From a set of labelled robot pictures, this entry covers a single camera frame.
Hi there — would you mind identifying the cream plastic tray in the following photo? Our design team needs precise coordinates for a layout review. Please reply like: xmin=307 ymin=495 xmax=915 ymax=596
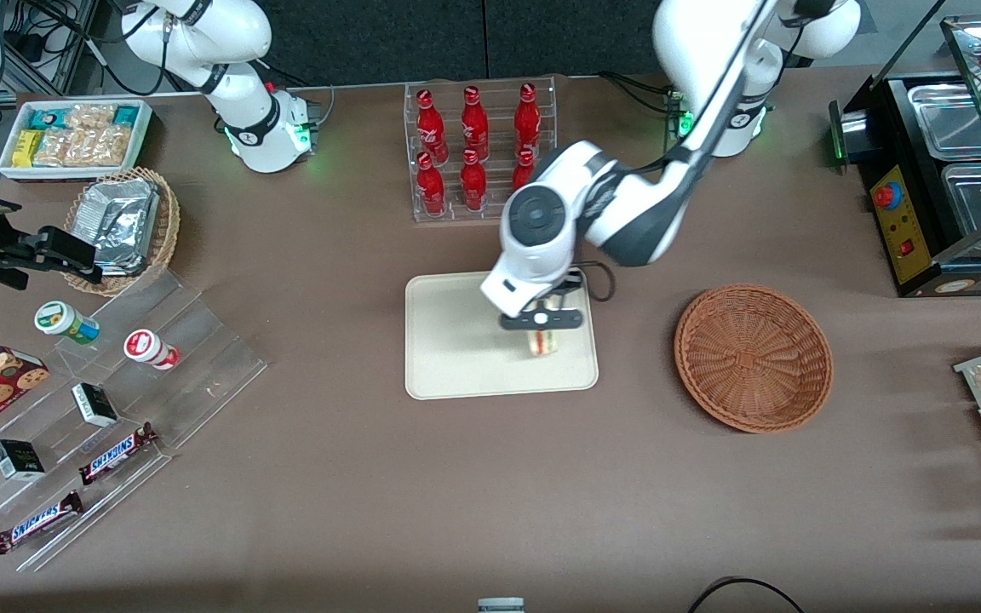
xmin=405 ymin=266 xmax=600 ymax=401

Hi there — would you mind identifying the silver foil packet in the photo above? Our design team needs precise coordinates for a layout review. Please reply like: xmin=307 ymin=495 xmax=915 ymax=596
xmin=92 ymin=209 xmax=158 ymax=276
xmin=77 ymin=179 xmax=159 ymax=224

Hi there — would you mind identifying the light tan wicker basket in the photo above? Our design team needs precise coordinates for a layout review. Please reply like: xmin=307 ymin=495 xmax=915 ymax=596
xmin=63 ymin=166 xmax=181 ymax=297

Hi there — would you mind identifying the clear acrylic stepped stand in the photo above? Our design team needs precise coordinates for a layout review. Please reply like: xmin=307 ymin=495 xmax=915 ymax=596
xmin=0 ymin=268 xmax=268 ymax=573

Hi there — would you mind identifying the clear acrylic bottle rack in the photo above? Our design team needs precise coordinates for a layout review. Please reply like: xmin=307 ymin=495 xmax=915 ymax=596
xmin=404 ymin=77 xmax=558 ymax=224

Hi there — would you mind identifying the clear rice snack bag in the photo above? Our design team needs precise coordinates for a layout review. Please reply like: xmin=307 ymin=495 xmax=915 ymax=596
xmin=82 ymin=126 xmax=132 ymax=167
xmin=35 ymin=129 xmax=87 ymax=167
xmin=65 ymin=104 xmax=117 ymax=130

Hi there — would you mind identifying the black box with green light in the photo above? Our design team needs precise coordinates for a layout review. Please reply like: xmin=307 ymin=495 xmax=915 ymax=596
xmin=829 ymin=100 xmax=873 ymax=173

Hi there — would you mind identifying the black base cable bundle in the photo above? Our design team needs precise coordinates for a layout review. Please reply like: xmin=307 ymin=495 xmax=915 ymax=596
xmin=599 ymin=71 xmax=680 ymax=116

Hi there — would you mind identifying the white rectangular snack tray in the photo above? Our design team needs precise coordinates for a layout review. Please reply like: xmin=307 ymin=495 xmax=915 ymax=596
xmin=0 ymin=100 xmax=153 ymax=182

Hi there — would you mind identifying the black looped cable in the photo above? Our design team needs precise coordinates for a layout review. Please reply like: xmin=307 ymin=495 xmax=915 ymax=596
xmin=686 ymin=577 xmax=806 ymax=613

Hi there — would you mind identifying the triangle sandwich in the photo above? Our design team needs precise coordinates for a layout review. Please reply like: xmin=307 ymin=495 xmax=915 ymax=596
xmin=525 ymin=294 xmax=562 ymax=359

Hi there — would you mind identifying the brown round wicker basket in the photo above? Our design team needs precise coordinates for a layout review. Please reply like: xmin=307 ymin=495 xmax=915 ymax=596
xmin=674 ymin=284 xmax=834 ymax=434

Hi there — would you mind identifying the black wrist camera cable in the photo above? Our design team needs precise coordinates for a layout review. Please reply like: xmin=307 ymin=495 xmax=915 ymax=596
xmin=577 ymin=261 xmax=617 ymax=304

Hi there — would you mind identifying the aluminium frame profile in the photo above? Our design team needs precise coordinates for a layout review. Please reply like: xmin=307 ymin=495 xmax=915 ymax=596
xmin=26 ymin=0 xmax=104 ymax=96

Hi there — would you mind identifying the small black carton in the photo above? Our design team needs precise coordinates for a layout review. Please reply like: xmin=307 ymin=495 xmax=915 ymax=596
xmin=0 ymin=439 xmax=46 ymax=482
xmin=72 ymin=382 xmax=119 ymax=428

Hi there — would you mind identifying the brown Snickers bar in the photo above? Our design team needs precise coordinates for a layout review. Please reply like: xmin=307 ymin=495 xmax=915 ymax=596
xmin=0 ymin=491 xmax=84 ymax=556
xmin=78 ymin=422 xmax=159 ymax=486

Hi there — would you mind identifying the green lid white cup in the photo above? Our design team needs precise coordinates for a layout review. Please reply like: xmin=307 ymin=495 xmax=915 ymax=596
xmin=34 ymin=301 xmax=101 ymax=346

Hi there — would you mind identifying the black glass food warmer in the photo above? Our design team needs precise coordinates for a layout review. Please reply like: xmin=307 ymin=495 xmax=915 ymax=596
xmin=829 ymin=17 xmax=981 ymax=299

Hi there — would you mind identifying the red lid white cup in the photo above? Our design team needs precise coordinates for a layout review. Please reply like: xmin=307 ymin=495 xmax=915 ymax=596
xmin=123 ymin=329 xmax=181 ymax=371

